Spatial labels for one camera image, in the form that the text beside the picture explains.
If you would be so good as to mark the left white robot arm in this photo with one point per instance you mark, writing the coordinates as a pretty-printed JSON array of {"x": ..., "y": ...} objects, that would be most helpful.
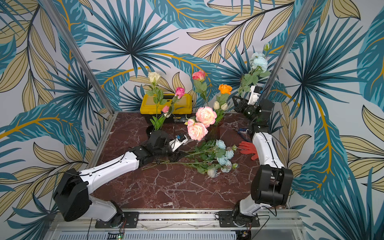
[{"x": 73, "y": 196}]

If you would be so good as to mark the red glove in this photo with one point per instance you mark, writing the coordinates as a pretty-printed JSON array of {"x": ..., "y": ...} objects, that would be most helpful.
[{"x": 247, "y": 148}]

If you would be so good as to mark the cream rose stem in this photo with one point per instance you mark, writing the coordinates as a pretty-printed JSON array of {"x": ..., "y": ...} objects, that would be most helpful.
[{"x": 155, "y": 91}]

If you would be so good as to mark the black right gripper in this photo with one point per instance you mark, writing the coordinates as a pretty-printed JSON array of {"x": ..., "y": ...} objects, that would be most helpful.
[{"x": 243, "y": 106}]

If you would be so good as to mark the glossy black vase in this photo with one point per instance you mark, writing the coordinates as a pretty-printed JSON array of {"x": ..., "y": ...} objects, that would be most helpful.
[{"x": 149, "y": 130}]

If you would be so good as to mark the wrist white camera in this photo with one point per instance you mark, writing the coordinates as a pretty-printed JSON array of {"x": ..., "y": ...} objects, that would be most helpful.
[
  {"x": 255, "y": 94},
  {"x": 177, "y": 142}
]

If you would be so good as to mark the pink red rose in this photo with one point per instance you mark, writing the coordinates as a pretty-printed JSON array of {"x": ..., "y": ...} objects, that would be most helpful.
[{"x": 200, "y": 85}]

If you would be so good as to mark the dark red glass vase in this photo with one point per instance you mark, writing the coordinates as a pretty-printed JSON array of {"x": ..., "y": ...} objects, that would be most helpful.
[{"x": 214, "y": 132}]

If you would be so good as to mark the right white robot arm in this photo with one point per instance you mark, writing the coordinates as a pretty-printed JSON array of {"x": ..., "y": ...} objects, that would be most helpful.
[{"x": 272, "y": 182}]

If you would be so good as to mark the magenta rose bud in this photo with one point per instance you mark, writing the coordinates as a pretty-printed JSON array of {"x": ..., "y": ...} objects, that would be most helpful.
[{"x": 180, "y": 92}]

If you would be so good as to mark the pink white tulips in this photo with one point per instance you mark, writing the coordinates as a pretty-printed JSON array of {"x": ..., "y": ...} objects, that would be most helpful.
[{"x": 158, "y": 122}]

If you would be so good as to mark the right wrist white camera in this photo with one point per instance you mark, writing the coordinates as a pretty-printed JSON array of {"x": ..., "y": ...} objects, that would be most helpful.
[{"x": 255, "y": 94}]

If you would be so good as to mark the yellow black toolbox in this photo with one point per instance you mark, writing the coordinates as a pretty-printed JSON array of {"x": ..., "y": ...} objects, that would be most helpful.
[{"x": 181, "y": 110}]

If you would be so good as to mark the pink peony spray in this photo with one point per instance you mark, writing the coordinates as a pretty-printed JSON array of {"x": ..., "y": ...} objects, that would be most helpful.
[{"x": 197, "y": 127}]

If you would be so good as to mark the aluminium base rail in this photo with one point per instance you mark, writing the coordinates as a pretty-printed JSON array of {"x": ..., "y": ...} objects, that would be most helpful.
[{"x": 192, "y": 224}]

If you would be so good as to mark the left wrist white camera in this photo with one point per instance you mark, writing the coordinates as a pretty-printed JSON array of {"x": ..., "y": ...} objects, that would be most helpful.
[{"x": 177, "y": 142}]

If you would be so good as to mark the light blue rose stem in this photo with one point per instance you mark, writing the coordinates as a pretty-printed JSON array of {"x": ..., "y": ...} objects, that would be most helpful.
[{"x": 206, "y": 151}]

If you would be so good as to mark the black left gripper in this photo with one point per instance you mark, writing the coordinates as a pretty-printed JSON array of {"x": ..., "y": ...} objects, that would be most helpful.
[{"x": 176, "y": 156}]

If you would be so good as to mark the pale blue white rose spray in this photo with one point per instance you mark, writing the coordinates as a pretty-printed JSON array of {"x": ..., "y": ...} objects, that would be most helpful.
[{"x": 223, "y": 165}]

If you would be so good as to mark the orange rose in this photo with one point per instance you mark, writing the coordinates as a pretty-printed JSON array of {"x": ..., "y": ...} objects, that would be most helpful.
[{"x": 221, "y": 104}]

